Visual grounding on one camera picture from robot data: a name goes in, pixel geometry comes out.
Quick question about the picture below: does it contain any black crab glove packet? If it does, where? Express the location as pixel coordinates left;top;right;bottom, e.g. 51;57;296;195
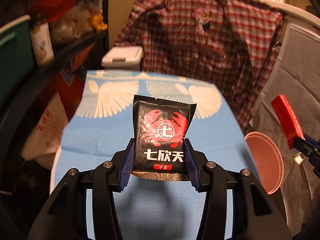
132;95;197;181

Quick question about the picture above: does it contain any pink trash bin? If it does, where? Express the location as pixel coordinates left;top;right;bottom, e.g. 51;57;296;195
245;132;284;194

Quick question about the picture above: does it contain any labelled sauce jar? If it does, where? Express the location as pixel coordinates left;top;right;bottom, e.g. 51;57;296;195
30;14;54;67

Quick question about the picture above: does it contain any blue winged table cloth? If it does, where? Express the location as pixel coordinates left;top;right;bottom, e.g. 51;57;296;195
49;69;262;240

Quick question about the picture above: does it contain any black metal shelf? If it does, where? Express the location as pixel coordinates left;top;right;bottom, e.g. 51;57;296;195
1;0;108;193

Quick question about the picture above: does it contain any red ointment box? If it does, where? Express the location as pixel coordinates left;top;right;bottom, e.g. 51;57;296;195
271;95;304;150

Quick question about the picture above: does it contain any red plaid shirt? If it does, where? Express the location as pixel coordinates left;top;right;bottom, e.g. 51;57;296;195
114;0;284;129

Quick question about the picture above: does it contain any green storage box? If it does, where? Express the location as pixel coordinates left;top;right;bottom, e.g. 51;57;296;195
0;15;34;99

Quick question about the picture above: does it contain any white lidded bin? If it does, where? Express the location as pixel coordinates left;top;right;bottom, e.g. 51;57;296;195
101;46;144;71

